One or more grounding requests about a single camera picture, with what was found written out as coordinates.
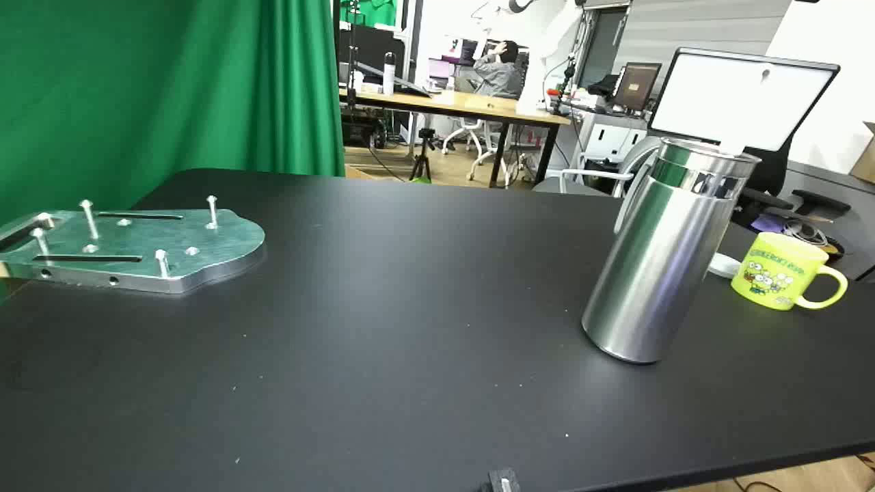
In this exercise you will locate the stainless steel thermos flask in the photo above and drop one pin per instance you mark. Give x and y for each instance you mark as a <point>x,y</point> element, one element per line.
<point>656,264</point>

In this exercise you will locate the small white round object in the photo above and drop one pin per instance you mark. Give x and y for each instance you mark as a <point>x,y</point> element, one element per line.
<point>723,267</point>

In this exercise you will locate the small black tripod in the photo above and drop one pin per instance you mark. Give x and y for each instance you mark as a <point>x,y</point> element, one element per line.
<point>423,160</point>

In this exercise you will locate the wooden desk with black legs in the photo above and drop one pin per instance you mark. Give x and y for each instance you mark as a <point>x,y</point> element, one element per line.
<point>465,105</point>

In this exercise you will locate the white office chair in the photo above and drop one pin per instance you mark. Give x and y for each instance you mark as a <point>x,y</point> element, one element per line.
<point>592,179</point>

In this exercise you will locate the white bottle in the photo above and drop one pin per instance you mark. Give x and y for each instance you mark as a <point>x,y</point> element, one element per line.
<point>389,75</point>

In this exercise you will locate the seated person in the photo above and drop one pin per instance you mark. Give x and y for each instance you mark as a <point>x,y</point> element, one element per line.
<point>497,73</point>

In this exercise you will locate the black computer monitor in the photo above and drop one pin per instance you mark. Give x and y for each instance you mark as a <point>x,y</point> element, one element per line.
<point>369,51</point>

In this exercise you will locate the dark tablet screen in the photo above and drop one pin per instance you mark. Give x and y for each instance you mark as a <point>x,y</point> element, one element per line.
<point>636,86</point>

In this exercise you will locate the metal mounting plate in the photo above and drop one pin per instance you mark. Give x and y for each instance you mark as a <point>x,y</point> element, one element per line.
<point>126,249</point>

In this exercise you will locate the large white screen on stand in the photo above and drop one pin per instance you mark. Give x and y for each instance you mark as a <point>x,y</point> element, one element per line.
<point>740,97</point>

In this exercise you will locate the yellow-green printed mug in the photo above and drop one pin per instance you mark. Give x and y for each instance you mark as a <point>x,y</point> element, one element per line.
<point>774,275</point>

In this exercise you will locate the black office chair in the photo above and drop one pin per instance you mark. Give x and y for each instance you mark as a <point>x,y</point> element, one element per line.
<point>769,181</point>

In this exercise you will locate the green curtain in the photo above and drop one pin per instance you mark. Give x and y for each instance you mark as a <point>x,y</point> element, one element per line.
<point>137,92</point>

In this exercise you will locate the cardboard box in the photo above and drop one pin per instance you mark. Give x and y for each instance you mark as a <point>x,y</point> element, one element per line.
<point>864,153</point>

